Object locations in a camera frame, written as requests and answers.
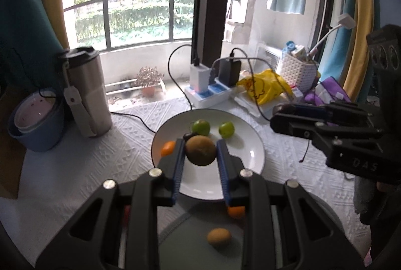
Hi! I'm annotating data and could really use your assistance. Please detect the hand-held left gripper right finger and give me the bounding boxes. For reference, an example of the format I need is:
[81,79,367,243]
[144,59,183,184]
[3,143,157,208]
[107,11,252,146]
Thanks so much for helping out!
[216,138,368,270]

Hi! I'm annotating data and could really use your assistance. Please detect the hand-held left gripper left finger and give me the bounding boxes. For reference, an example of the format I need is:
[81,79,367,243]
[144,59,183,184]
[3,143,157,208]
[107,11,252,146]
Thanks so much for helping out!
[34,138,186,270]

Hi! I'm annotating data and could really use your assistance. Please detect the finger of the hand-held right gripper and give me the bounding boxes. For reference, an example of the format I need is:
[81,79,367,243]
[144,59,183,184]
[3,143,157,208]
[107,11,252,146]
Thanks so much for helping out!
[276,102,375,126]
[270,111,384,149]

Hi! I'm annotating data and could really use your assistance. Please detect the orange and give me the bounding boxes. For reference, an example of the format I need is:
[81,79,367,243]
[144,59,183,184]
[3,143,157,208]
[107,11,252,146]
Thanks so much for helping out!
[228,206,246,219]
[161,141,176,157]

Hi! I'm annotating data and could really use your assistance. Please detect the white plate with dark rim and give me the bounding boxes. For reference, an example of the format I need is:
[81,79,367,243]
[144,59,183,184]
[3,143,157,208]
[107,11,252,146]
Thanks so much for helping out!
[151,109,265,201]

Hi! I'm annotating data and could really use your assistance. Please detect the brown kiwi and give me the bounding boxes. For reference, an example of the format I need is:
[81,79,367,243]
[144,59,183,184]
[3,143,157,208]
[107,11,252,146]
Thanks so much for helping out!
[207,228,232,247]
[185,136,217,166]

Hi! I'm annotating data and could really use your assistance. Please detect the green plum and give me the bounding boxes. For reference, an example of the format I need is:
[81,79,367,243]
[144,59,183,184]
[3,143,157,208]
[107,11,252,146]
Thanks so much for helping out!
[218,122,235,139]
[192,119,211,137]

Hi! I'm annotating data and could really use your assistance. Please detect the purple packet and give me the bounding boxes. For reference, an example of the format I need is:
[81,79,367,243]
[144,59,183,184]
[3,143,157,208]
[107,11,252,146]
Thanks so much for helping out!
[305,76,352,105]

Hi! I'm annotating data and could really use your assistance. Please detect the white woven storage basket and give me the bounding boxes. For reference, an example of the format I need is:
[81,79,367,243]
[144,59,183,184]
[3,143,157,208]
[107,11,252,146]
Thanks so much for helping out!
[280,49,321,94]

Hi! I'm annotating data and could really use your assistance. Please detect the yellow plastic bag with print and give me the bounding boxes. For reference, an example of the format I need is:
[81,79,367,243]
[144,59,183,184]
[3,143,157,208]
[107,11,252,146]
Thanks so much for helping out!
[236,69,294,105]

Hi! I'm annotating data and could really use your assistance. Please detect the white ribbed heater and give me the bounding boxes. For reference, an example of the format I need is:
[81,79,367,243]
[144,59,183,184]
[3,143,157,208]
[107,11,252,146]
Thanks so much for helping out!
[258,43,283,74]

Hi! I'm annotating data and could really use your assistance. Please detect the white and blue power strip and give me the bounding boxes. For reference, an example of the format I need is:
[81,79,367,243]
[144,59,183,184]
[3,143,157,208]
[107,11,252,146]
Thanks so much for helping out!
[184,83,238,108]

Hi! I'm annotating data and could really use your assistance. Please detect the round grey glass mat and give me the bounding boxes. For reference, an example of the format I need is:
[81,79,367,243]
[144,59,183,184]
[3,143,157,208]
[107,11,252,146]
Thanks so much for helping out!
[157,198,347,270]

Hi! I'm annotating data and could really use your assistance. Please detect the white textured tablecloth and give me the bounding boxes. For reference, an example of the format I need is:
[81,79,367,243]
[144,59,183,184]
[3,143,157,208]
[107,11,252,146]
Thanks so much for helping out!
[0,94,373,270]

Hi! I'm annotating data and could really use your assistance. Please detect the black charger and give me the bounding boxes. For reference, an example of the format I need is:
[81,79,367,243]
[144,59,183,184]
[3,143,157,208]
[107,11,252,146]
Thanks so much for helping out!
[218,59,242,87]

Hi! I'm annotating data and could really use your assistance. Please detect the white charger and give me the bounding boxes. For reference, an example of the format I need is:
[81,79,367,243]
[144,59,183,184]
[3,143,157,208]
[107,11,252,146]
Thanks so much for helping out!
[189,64,210,94]

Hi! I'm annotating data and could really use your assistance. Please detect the white desk lamp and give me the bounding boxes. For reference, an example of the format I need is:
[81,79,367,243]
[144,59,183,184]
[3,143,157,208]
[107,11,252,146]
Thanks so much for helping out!
[308,14,356,61]

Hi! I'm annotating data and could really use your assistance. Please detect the potted plant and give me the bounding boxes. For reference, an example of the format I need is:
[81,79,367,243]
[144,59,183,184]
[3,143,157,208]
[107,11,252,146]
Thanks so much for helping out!
[135,66,165,98]

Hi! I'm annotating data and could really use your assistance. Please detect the steel travel tumbler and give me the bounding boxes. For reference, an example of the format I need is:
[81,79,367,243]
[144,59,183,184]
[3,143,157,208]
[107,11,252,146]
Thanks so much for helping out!
[59,47,113,138]

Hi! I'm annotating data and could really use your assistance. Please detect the blue bowl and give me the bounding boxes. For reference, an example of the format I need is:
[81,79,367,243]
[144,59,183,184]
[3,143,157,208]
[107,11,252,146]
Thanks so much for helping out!
[8,89,67,153]

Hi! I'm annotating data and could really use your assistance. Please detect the pink bowl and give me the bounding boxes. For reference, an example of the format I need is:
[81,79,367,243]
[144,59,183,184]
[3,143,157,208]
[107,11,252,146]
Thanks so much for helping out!
[14,91,61,134]

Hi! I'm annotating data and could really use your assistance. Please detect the black balcony railing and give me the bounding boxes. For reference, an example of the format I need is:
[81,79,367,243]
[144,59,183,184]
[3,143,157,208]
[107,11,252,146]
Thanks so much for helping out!
[63,0,196,50]

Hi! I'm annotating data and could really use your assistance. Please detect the dark blue curtain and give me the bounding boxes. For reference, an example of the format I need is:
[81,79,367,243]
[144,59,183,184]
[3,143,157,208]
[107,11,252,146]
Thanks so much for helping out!
[0,0,65,98]

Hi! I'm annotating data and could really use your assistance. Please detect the thin black cable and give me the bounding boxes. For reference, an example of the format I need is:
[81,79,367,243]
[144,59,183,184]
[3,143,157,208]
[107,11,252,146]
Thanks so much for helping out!
[110,111,158,136]

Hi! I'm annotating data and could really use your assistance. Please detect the black cable of white charger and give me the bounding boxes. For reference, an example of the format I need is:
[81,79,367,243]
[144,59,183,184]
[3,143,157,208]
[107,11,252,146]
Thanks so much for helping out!
[168,44,201,109]

